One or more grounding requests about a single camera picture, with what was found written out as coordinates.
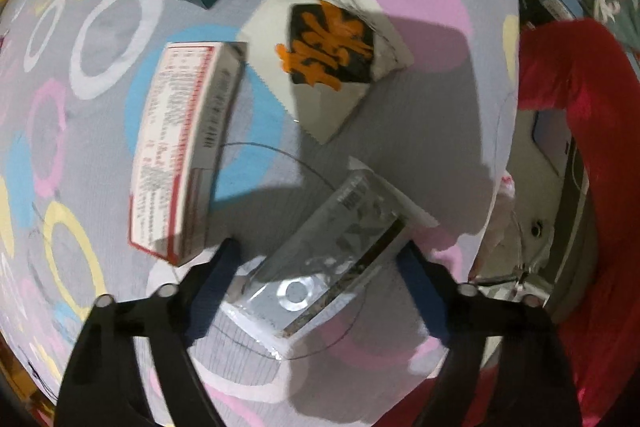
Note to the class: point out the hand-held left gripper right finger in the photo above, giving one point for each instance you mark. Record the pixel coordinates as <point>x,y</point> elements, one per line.
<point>422,292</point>

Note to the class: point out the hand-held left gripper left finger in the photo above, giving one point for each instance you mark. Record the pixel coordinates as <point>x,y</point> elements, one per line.
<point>215,287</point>

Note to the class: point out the silver clear packet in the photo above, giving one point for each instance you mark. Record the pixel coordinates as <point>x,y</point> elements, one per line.
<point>325,247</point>

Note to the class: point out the white orange black packet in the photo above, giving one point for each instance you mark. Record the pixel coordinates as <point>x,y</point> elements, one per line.
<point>330,52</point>

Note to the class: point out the red white cardboard box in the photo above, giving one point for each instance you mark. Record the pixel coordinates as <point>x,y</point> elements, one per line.
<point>175,147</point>

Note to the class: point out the circle print bed sheet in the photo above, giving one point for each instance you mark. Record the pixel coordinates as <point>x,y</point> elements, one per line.
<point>435,117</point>

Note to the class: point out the red fleece clothing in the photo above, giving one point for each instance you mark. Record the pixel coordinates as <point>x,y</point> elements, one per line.
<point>580,107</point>

